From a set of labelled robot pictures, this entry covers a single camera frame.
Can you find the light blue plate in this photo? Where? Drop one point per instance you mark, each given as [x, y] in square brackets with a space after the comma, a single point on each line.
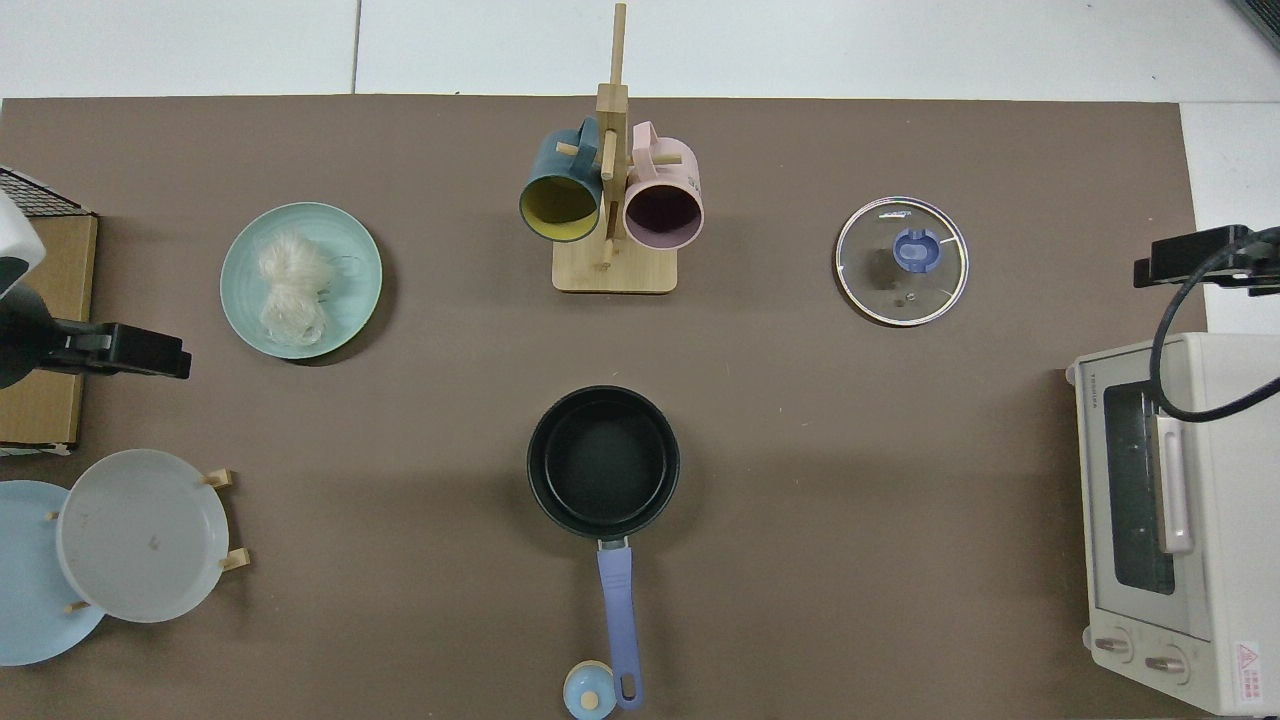
[30, 580]

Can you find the pale toaster oven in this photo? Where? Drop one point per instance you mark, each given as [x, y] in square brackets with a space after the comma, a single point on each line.
[1240, 500]

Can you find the white vermicelli bundle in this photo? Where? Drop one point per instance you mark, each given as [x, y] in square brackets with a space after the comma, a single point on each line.
[292, 290]

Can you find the pink cup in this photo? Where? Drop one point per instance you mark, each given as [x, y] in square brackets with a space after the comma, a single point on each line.
[672, 170]

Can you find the dark grey panel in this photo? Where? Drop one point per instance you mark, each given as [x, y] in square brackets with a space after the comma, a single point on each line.
[1262, 18]

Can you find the glass lid blue knob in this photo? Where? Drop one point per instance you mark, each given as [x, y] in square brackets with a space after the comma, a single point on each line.
[917, 250]

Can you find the wooden plate rack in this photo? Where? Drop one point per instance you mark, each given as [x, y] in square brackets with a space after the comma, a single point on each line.
[230, 560]

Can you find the dark teal cup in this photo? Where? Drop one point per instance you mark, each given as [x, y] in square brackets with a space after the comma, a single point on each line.
[545, 162]

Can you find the mint green plate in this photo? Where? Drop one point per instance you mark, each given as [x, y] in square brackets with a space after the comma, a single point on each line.
[345, 260]

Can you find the wooden cup stand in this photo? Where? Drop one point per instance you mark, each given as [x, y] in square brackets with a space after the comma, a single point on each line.
[615, 270]

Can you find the small blue round thing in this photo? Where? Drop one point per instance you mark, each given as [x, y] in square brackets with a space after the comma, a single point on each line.
[580, 692]

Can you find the grey plate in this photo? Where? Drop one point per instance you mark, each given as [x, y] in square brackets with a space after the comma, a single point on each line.
[140, 540]

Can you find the brown table cloth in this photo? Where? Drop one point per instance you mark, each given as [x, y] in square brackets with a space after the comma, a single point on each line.
[800, 500]

